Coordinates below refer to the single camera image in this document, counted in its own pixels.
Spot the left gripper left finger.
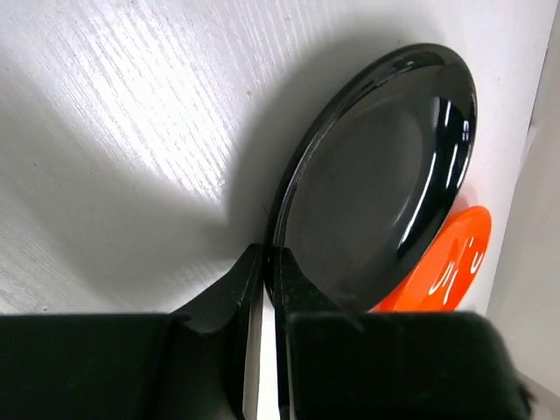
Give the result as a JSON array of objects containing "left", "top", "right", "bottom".
[{"left": 168, "top": 244, "right": 263, "bottom": 419}]

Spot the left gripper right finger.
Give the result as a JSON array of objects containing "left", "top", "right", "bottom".
[{"left": 273, "top": 248, "right": 363, "bottom": 419}]

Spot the black plate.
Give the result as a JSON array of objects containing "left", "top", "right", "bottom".
[{"left": 265, "top": 44, "right": 477, "bottom": 312}]

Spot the orange plate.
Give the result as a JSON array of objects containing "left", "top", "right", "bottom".
[{"left": 371, "top": 206, "right": 492, "bottom": 312}]

